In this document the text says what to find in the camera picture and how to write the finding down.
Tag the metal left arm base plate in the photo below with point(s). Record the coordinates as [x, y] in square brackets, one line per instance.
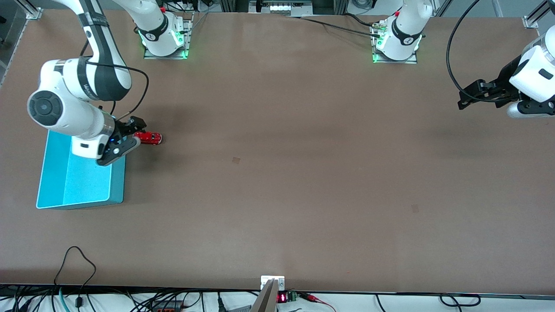
[378, 59]

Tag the blue plastic box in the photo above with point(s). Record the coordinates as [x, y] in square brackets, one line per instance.
[86, 182]

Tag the aluminium frame profile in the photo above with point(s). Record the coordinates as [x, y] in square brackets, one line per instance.
[30, 9]
[535, 19]

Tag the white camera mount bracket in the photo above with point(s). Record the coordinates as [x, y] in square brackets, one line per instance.
[265, 281]

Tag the black power strip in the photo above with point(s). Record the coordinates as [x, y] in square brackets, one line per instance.
[167, 307]

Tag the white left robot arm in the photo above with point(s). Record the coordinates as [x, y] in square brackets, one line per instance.
[405, 30]

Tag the grey metal camera bar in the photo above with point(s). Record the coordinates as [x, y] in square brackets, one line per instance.
[265, 301]

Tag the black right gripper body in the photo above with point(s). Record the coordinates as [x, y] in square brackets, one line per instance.
[122, 128]

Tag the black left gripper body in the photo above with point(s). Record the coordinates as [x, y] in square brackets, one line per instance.
[504, 80]

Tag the red beetle toy car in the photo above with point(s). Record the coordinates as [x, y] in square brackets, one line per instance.
[149, 138]

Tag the lit device behind table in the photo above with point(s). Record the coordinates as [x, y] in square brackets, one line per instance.
[282, 7]

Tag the red digit display module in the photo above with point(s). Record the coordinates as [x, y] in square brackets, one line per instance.
[282, 297]

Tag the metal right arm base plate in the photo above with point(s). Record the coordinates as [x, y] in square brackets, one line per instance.
[187, 43]

